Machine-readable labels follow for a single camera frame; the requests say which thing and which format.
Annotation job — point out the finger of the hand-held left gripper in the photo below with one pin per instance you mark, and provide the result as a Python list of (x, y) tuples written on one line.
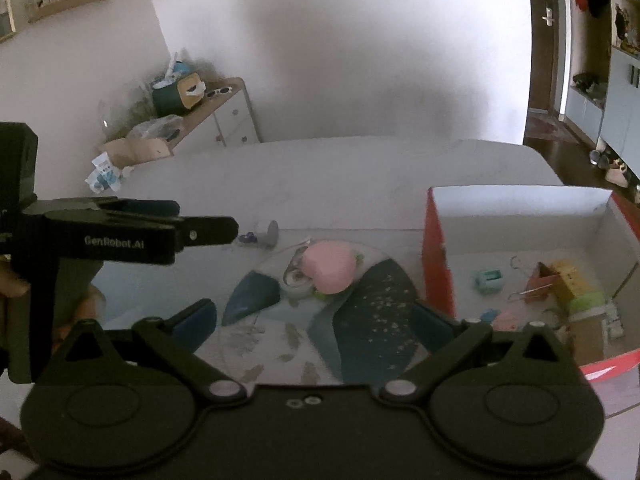
[(150, 207), (210, 230)]

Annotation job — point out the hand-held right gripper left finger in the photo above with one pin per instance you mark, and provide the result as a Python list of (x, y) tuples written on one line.
[(195, 321)]

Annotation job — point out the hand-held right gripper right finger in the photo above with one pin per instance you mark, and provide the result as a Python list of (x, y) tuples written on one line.
[(431, 326)]

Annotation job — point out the pink binder clip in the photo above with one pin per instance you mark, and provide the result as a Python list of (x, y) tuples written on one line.
[(537, 280)]

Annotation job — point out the pink peach toy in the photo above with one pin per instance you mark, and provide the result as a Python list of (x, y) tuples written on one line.
[(330, 267)]

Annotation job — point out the red cardboard box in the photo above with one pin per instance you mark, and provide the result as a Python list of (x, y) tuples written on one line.
[(520, 240)]

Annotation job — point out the yellow small box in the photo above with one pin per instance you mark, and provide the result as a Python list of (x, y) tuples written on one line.
[(567, 280)]

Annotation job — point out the person's left hand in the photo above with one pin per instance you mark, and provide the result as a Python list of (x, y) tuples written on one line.
[(82, 305)]

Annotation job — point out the blue white packet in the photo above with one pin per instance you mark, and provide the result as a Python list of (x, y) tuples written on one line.
[(104, 175)]

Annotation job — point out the brown paper bag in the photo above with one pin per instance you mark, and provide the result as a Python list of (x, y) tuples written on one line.
[(135, 152)]

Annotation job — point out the small blue item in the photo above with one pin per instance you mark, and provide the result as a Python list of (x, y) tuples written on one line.
[(490, 316)]

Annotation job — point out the small grey spinning top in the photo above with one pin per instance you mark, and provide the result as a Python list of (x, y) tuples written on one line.
[(270, 235)]

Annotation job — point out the patterned round plate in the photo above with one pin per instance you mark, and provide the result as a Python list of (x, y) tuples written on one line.
[(370, 320)]

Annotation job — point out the clear plastic bag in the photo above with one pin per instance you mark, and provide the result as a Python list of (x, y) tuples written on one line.
[(155, 127)]

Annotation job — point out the white tape roll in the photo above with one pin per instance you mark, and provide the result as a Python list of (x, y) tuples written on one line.
[(300, 282)]

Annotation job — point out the white wooden nightstand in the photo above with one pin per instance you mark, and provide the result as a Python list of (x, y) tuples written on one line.
[(232, 120)]

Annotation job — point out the green tissue box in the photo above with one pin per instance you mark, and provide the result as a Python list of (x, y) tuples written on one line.
[(175, 95)]

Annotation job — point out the white sunglasses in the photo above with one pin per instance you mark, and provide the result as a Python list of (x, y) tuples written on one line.
[(219, 92)]

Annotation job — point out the light green small item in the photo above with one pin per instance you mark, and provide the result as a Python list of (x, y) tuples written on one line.
[(587, 304)]

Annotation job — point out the small white toy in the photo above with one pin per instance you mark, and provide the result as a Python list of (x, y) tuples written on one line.
[(612, 322)]

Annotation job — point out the patterned floor rug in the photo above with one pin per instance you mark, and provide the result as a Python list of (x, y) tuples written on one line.
[(550, 127)]

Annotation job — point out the pair of shoes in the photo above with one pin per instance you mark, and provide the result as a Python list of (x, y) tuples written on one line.
[(612, 167)]

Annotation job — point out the dark wooden door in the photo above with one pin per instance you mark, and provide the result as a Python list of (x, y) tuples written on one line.
[(542, 60)]

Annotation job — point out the grey blue cabinet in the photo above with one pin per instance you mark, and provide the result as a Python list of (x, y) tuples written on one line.
[(622, 105)]

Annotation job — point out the wooden wall shelf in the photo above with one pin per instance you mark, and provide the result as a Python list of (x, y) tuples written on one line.
[(75, 4)]

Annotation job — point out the framed wall picture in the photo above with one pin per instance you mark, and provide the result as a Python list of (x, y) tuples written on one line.
[(6, 17)]

